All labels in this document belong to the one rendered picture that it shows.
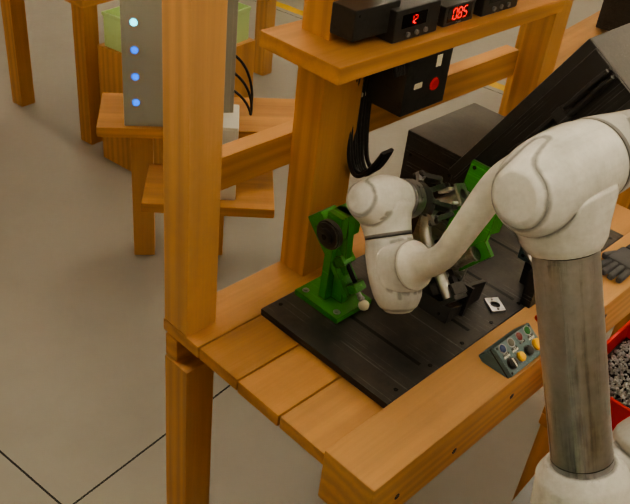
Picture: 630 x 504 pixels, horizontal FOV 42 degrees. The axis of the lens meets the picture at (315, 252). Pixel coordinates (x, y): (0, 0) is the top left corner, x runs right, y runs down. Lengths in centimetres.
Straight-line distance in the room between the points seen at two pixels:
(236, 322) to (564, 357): 97
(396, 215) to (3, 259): 240
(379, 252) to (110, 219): 245
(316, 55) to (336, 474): 88
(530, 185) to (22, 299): 270
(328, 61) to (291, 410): 76
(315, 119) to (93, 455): 148
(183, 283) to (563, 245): 97
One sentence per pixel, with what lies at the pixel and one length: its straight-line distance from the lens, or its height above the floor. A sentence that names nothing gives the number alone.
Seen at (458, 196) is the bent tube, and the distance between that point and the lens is 202.
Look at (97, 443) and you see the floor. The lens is 295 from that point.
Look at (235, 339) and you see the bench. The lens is 199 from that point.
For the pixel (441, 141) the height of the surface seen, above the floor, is 124.
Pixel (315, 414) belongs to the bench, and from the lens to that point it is 184.
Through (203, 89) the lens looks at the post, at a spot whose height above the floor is 151.
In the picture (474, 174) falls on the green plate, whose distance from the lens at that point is 205.
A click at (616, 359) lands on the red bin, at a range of 219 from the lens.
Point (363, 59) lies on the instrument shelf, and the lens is 180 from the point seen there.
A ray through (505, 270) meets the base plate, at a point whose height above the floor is 90.
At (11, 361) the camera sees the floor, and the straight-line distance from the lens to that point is 328.
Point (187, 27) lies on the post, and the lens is 160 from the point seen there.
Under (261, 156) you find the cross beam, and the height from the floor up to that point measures 124.
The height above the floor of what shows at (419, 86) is 142.
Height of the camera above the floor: 221
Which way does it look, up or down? 35 degrees down
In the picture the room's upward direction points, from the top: 7 degrees clockwise
